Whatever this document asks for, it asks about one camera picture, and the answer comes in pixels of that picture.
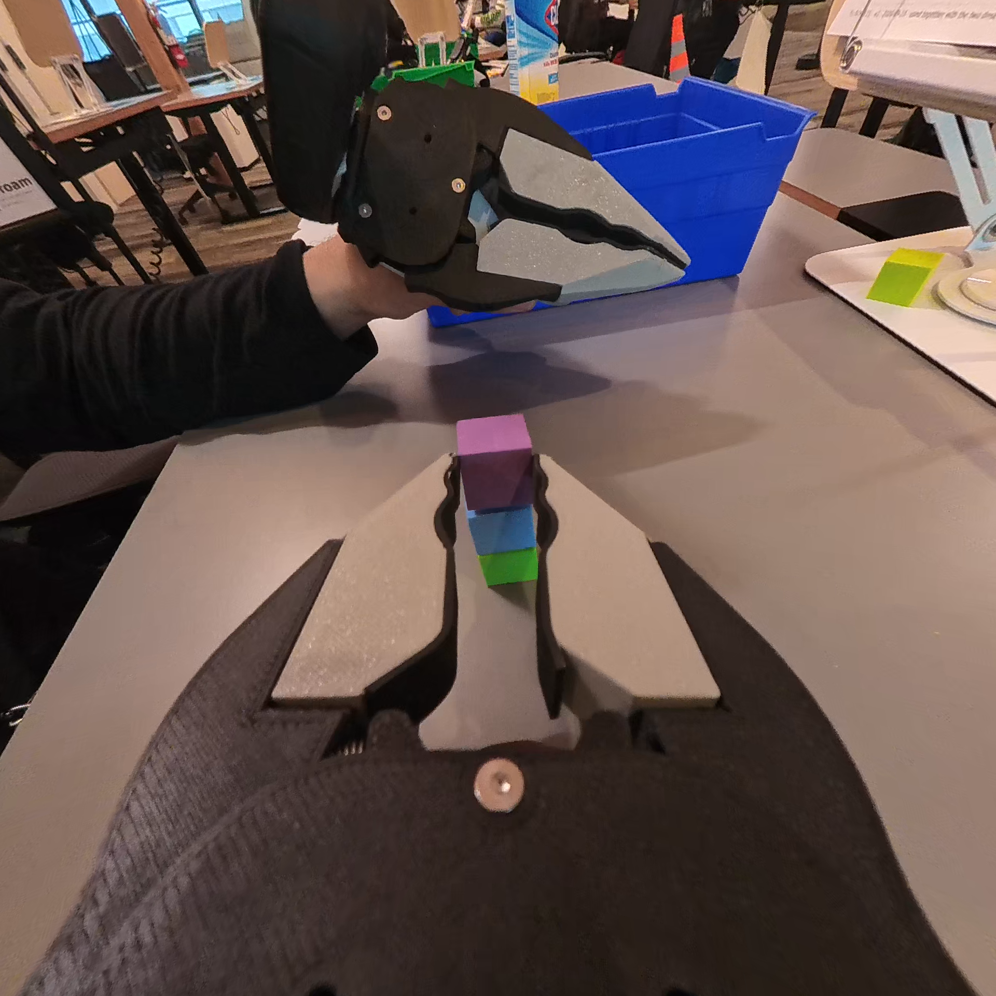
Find green plastic bin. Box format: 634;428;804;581
372;62;476;90

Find disinfectant wipes canister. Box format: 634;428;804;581
506;0;561;106

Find purple foam cube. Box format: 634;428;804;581
456;414;538;510

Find printed instruction sheet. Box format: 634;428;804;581
828;0;996;48

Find white sign board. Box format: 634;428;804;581
0;136;59;230

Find white document stand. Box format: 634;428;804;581
805;0;996;406

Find yellow foam cube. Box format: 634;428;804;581
867;249;945;307

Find person's left hand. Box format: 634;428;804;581
302;232;540;341

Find person's left forearm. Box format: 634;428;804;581
0;240;381;468

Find tan wooden board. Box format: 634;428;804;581
389;0;476;40

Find person's black clothing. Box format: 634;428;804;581
0;459;180;748

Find green foam cube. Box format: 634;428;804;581
478;547;540;587

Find blue plastic bin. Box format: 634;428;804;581
426;76;817;328

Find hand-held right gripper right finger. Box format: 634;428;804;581
533;453;722;721

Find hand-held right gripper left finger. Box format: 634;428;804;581
272;453;460;725

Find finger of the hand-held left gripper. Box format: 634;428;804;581
492;128;691;269
475;214;689;306

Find wooden desk black legs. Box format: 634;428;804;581
31;89;211;285
163;76;269;223

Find blue foam cube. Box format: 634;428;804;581
467;504;540;555

